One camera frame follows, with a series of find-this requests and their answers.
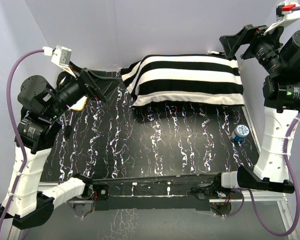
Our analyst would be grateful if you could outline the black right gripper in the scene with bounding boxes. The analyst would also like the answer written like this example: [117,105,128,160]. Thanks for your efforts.
[220,20,288,76]

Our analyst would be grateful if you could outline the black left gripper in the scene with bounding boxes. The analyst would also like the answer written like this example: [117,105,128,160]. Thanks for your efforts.
[45,60,122,120]

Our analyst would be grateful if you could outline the black white striped pillowcase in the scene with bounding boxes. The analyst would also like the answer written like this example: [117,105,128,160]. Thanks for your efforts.
[120,53,245,107]

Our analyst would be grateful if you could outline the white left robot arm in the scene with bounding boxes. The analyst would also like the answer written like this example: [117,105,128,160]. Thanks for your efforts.
[0,68,122,230]

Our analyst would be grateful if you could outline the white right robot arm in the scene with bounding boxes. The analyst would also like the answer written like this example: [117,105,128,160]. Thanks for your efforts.
[212,24,300,199]

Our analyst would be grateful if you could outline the yellow framed whiteboard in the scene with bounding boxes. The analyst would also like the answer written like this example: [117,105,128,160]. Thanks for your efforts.
[57,72,91,112]

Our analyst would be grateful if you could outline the blue white tape roll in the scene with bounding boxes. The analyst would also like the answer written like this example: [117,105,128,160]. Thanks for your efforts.
[231,124,250,142]

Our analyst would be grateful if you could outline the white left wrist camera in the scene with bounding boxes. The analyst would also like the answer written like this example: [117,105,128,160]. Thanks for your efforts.
[42,45,72,67]

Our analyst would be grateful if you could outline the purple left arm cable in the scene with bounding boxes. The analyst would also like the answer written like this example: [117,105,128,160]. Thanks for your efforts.
[0,47,58,240]

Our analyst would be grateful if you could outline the aluminium table frame rail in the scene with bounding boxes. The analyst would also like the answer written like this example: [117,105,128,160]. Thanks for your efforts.
[9,181,300,240]

